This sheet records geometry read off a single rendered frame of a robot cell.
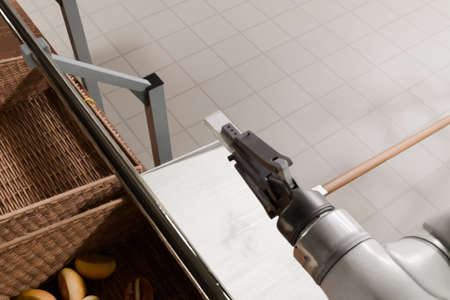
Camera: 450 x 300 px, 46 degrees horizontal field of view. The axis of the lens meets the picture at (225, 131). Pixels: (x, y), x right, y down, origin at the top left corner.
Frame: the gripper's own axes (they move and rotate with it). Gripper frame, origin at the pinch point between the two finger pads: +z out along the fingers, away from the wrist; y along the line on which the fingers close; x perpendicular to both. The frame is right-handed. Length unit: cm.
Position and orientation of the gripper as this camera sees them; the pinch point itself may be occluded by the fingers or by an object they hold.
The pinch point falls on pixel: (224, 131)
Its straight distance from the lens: 78.5
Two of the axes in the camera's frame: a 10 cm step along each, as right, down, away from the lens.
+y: 0.0, 6.4, 7.7
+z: -5.8, -6.3, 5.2
